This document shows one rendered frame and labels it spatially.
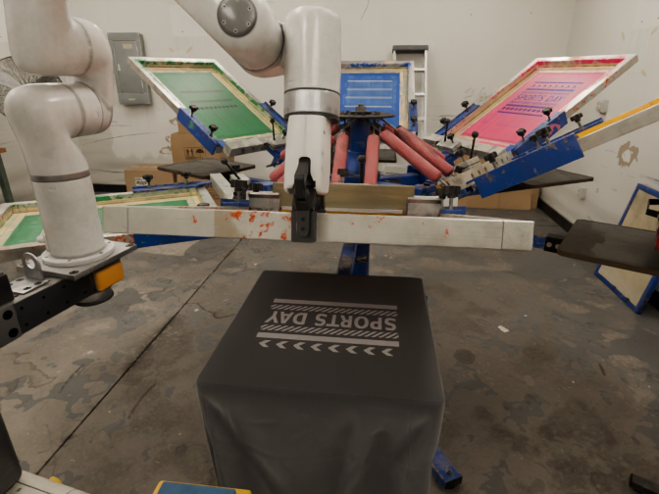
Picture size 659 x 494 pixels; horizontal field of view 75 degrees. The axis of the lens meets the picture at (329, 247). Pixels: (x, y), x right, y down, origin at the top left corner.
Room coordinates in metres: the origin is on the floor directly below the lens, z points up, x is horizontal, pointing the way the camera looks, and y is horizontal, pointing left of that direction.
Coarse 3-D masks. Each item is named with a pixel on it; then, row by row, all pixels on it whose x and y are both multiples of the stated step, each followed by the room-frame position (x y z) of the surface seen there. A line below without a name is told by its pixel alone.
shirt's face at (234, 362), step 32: (256, 288) 0.99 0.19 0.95; (288, 288) 0.99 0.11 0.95; (320, 288) 0.99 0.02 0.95; (352, 288) 0.99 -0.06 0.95; (384, 288) 0.99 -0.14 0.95; (416, 288) 0.99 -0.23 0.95; (256, 320) 0.83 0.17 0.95; (416, 320) 0.83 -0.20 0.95; (224, 352) 0.71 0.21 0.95; (256, 352) 0.71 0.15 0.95; (288, 352) 0.71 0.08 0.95; (320, 352) 0.71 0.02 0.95; (416, 352) 0.71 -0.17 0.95; (256, 384) 0.62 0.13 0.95; (288, 384) 0.62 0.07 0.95; (320, 384) 0.62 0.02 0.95; (352, 384) 0.62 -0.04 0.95; (384, 384) 0.62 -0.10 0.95; (416, 384) 0.62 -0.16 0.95
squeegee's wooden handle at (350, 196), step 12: (276, 192) 1.13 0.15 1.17; (336, 192) 1.11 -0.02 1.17; (348, 192) 1.11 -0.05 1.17; (360, 192) 1.10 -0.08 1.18; (372, 192) 1.10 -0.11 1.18; (384, 192) 1.10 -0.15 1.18; (396, 192) 1.09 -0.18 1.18; (408, 192) 1.09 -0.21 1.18; (288, 204) 1.12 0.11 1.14; (336, 204) 1.10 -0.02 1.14; (348, 204) 1.10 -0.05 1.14; (360, 204) 1.10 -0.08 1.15; (372, 204) 1.09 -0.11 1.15; (384, 204) 1.09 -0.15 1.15; (396, 204) 1.08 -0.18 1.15
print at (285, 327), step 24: (288, 312) 0.87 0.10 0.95; (312, 312) 0.87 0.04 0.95; (336, 312) 0.87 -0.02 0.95; (360, 312) 0.87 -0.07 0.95; (384, 312) 0.87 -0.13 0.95; (264, 336) 0.77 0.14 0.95; (288, 336) 0.77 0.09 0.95; (312, 336) 0.77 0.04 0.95; (336, 336) 0.77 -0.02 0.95; (360, 336) 0.77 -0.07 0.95; (384, 336) 0.77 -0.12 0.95
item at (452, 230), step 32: (128, 224) 0.57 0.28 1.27; (160, 224) 0.56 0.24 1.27; (192, 224) 0.56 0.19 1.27; (224, 224) 0.55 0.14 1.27; (256, 224) 0.55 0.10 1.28; (288, 224) 0.54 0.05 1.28; (320, 224) 0.54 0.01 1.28; (352, 224) 0.53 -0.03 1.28; (384, 224) 0.53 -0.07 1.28; (416, 224) 0.52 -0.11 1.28; (448, 224) 0.52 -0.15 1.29; (480, 224) 0.52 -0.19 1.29; (512, 224) 0.51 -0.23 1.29
